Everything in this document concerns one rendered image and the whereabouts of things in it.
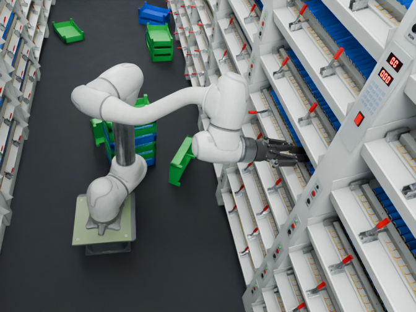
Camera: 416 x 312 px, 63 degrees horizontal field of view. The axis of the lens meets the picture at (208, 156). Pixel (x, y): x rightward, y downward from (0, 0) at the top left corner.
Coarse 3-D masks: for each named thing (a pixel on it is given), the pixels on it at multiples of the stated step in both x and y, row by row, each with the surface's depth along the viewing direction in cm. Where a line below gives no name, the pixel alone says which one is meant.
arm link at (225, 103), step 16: (224, 80) 101; (240, 80) 101; (112, 96) 127; (176, 96) 111; (192, 96) 108; (208, 96) 103; (224, 96) 101; (240, 96) 101; (112, 112) 123; (128, 112) 121; (144, 112) 118; (160, 112) 116; (208, 112) 105; (224, 112) 102; (240, 112) 103; (224, 128) 104; (240, 128) 108
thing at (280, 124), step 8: (264, 96) 152; (272, 104) 146; (272, 112) 145; (272, 120) 143; (280, 120) 140; (280, 128) 138; (288, 136) 134; (296, 168) 125; (304, 168) 123; (304, 176) 121
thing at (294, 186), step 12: (252, 84) 153; (264, 84) 154; (252, 96) 156; (264, 108) 149; (264, 120) 145; (264, 132) 145; (276, 132) 139; (288, 168) 127; (288, 180) 124; (300, 180) 123; (300, 192) 120
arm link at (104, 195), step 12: (96, 180) 168; (108, 180) 169; (96, 192) 164; (108, 192) 165; (120, 192) 173; (96, 204) 166; (108, 204) 167; (120, 204) 177; (96, 216) 173; (108, 216) 174
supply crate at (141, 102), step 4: (144, 96) 217; (140, 100) 220; (144, 100) 219; (148, 100) 218; (136, 104) 221; (140, 104) 222; (144, 104) 222; (148, 104) 219; (156, 120) 211; (108, 124) 197; (144, 124) 209; (148, 124) 211; (108, 128) 199; (112, 128) 200
